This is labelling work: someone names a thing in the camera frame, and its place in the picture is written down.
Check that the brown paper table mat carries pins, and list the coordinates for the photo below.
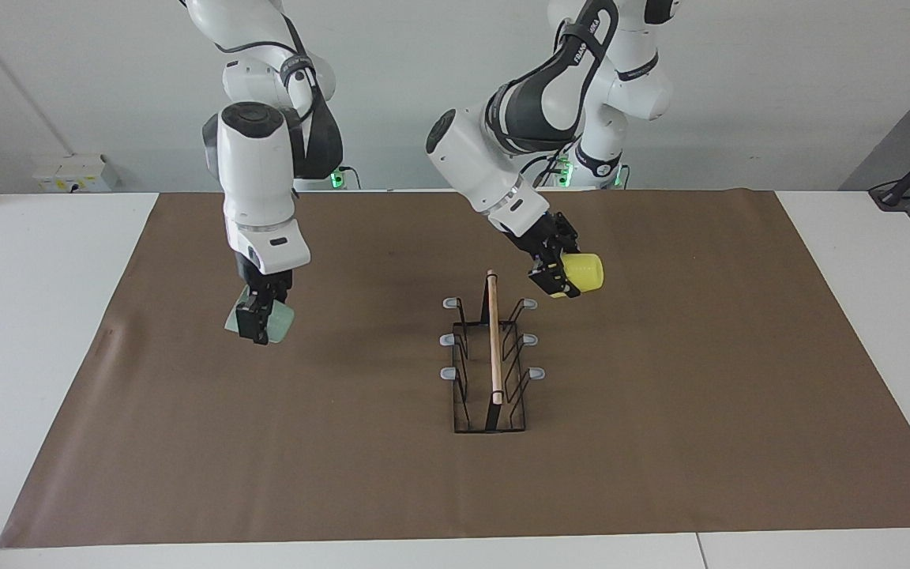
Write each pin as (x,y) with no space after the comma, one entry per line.
(344,474)

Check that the light green plastic cup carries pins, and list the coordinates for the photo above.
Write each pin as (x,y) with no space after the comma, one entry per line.
(283,322)

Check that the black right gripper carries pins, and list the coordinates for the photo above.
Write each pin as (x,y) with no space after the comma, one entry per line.
(269,284)

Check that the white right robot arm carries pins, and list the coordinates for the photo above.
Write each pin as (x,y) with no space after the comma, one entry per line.
(253,174)

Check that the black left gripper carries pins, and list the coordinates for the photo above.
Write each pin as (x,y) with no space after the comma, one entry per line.
(542,233)

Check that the white power strip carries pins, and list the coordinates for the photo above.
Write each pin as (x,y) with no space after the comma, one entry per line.
(76,174)

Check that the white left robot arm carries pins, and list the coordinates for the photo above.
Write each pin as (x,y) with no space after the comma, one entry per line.
(471,150)

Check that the yellow plastic cup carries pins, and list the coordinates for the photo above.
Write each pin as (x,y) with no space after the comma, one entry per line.
(588,273)

